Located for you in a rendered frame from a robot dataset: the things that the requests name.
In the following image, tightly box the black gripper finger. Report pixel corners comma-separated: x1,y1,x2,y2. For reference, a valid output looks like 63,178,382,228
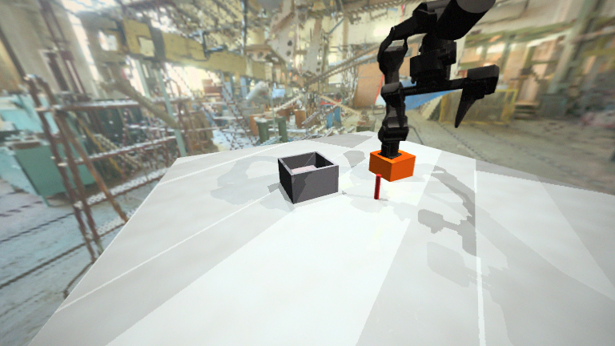
386,93,406,129
455,81,487,128

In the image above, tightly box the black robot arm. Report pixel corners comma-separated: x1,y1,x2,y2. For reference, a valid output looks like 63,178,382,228
376,0,496,159

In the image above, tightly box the red peg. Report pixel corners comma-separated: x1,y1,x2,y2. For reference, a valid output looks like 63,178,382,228
374,174,381,199

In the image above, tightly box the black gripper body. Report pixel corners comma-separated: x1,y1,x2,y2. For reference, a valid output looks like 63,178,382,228
380,64,500,105

